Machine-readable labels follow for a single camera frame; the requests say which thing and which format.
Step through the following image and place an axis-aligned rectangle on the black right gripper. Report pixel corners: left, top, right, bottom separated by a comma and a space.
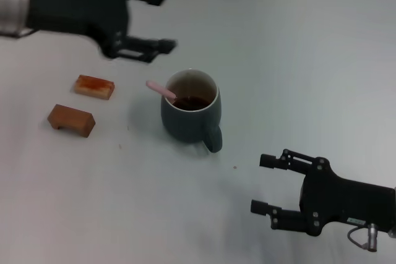
249, 148, 396, 237

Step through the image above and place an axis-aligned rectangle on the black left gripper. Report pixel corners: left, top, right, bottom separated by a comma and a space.
26, 0, 178, 64

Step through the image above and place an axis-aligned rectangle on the pink handled metal spoon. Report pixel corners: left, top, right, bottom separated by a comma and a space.
145, 80, 178, 101

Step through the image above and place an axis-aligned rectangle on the grey ceramic cup with coffee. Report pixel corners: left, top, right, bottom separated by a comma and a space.
160, 67, 223, 153

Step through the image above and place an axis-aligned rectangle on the light wooden block orange stain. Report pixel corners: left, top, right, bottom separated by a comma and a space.
74, 74, 116, 101

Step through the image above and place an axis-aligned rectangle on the dark brown wooden bridge block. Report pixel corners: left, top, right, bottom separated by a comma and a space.
47, 103, 96, 138

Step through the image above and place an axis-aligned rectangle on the right gripper cable with plug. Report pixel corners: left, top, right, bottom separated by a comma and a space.
346, 223, 379, 252

